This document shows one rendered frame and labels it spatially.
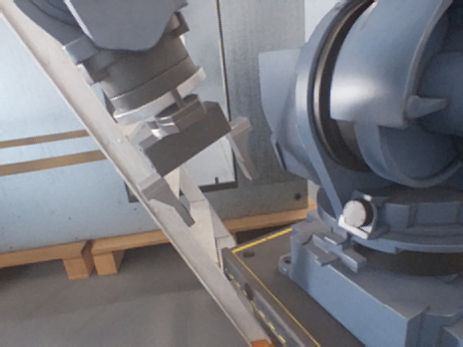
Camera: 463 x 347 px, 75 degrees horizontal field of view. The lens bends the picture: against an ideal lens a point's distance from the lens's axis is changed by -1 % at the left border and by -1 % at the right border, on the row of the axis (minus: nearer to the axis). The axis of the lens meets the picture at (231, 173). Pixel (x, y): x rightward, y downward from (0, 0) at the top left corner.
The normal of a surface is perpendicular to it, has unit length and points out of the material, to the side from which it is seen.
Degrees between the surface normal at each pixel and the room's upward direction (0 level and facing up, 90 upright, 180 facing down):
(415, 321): 90
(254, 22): 90
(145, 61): 93
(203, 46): 90
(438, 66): 48
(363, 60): 67
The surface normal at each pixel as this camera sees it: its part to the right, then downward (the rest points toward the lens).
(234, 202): 0.12, 0.33
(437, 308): -0.10, -0.93
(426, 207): -0.28, 0.36
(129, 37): 0.44, 0.27
